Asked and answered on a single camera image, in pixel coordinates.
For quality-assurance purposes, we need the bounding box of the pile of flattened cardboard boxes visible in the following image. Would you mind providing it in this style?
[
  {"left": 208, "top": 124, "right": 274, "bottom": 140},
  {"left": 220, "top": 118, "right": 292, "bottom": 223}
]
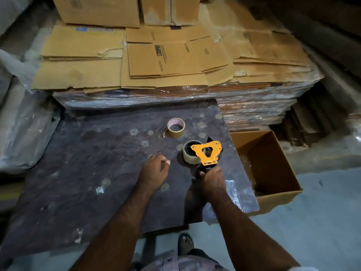
[{"left": 30, "top": 3, "right": 312, "bottom": 93}]

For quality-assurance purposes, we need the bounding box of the brown tape roll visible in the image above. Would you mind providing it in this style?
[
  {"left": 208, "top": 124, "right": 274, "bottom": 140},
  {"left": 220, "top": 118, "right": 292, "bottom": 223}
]
[{"left": 163, "top": 118, "right": 186, "bottom": 139}]

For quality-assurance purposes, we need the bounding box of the plastic-wrapped bundle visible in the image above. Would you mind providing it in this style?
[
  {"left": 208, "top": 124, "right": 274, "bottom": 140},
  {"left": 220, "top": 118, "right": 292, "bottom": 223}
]
[{"left": 0, "top": 49, "right": 61, "bottom": 174}]

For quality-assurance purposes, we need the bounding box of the person's foot in sandal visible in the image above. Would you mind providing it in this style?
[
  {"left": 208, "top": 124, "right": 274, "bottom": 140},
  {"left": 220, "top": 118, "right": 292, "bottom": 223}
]
[{"left": 177, "top": 233, "right": 195, "bottom": 257}]

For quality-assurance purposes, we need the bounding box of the plastic-wrapped cardboard stack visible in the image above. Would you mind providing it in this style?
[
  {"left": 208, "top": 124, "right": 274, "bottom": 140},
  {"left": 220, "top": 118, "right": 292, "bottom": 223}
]
[{"left": 52, "top": 63, "right": 324, "bottom": 131}]

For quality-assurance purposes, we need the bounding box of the open cardboard box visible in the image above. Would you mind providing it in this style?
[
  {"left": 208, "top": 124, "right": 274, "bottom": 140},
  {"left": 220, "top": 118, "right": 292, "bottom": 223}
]
[{"left": 230, "top": 130, "right": 303, "bottom": 216}]

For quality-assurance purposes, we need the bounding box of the orange tape dispenser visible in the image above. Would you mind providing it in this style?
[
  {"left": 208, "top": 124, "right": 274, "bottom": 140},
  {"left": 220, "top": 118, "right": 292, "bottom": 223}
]
[{"left": 191, "top": 137, "right": 223, "bottom": 174}]

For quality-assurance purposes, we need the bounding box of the person's right hand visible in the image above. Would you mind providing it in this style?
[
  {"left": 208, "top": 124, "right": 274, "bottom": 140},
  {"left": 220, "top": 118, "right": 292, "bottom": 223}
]
[{"left": 198, "top": 166, "right": 227, "bottom": 200}]

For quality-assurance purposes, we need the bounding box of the clear tape roll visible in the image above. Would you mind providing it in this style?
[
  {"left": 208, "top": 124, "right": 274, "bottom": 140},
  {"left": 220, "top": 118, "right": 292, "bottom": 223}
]
[{"left": 183, "top": 140, "right": 204, "bottom": 165}]

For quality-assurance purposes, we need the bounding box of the upright cardboard box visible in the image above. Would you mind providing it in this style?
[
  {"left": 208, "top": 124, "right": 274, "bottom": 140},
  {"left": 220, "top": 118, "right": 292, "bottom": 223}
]
[
  {"left": 52, "top": 0, "right": 140, "bottom": 28},
  {"left": 140, "top": 0, "right": 201, "bottom": 26}
]

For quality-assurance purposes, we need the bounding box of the stack of dark cardboard sheets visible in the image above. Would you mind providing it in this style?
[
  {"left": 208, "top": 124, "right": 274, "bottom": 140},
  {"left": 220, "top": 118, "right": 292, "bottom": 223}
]
[{"left": 271, "top": 84, "right": 356, "bottom": 148}]

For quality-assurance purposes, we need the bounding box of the person's left forearm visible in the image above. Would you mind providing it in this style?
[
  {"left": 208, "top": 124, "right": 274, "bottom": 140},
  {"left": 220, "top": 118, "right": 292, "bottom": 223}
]
[{"left": 70, "top": 182, "right": 160, "bottom": 271}]

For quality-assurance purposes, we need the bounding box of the person's patterned clothing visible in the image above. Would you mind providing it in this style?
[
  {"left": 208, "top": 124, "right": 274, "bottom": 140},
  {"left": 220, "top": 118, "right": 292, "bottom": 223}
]
[{"left": 131, "top": 249, "right": 230, "bottom": 271}]

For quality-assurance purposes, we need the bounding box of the person's right forearm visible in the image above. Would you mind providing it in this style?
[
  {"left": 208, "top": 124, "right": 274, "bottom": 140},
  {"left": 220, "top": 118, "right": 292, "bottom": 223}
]
[{"left": 206, "top": 192, "right": 301, "bottom": 271}]

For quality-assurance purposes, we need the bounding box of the person's left hand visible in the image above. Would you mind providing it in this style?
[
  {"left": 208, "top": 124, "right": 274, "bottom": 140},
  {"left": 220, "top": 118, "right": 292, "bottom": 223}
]
[{"left": 136, "top": 154, "right": 171, "bottom": 192}]

